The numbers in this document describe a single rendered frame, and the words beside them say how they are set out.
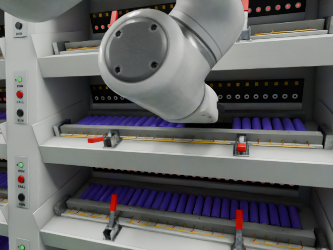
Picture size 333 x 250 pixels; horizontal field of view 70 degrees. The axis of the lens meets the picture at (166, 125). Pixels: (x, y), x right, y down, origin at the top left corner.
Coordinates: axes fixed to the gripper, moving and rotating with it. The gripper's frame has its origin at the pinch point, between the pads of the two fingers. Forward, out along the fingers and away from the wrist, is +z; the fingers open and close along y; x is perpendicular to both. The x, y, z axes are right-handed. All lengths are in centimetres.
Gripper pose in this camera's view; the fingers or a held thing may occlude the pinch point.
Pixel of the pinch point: (196, 113)
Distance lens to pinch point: 51.1
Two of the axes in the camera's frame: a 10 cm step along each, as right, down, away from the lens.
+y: 9.6, 0.2, -2.9
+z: 2.9, 1.3, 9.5
